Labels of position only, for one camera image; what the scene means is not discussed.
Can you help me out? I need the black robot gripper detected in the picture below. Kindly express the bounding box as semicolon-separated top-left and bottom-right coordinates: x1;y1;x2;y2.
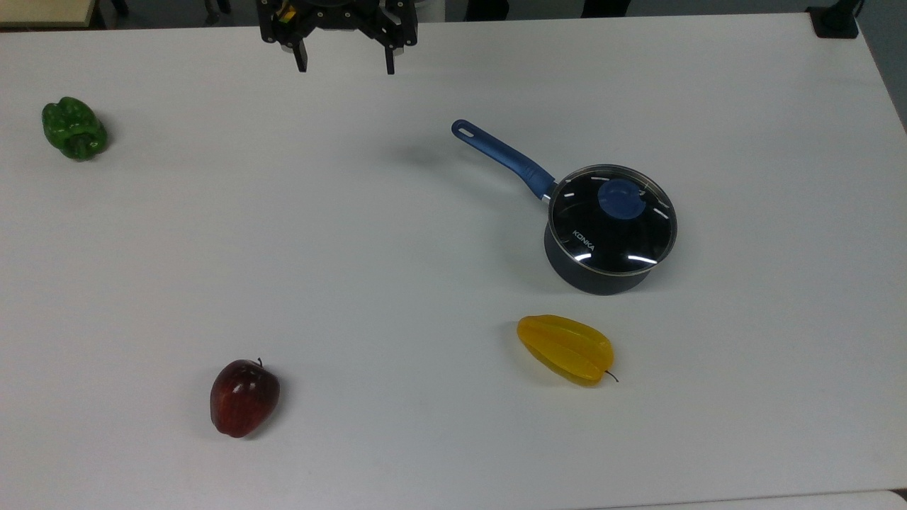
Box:
257;0;419;76

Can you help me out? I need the glass lid with blue knob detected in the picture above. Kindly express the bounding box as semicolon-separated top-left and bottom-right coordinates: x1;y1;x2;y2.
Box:
549;164;678;276

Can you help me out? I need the green bell pepper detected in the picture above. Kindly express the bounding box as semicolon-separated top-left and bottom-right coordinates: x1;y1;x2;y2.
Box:
41;96;109;162

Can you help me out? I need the light wooden desk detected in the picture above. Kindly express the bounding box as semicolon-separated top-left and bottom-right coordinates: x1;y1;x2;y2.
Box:
0;0;97;29

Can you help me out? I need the dark blue saucepan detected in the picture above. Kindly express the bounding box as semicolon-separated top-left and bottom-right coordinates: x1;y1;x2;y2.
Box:
451;119;678;297

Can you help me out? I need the red apple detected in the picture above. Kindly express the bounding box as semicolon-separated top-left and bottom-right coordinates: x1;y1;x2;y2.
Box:
210;358;281;438

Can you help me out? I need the yellow starfruit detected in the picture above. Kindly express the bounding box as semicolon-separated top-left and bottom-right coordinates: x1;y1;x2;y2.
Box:
516;314;619;387

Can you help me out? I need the black camera clamp base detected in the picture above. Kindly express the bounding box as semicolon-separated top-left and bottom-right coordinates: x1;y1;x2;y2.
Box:
806;0;865;40

